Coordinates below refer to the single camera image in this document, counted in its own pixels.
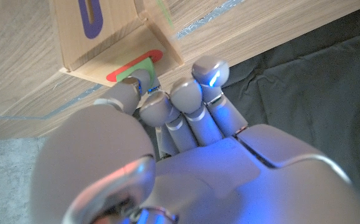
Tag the green round coin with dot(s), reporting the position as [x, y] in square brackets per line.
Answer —
[138, 68]

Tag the grey tape outline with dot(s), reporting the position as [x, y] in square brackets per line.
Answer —
[205, 18]

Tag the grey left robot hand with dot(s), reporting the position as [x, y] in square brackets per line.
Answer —
[198, 174]

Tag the black curtain backdrop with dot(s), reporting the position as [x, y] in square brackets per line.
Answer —
[307, 93]

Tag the wooden slotted box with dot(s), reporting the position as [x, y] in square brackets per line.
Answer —
[117, 28]

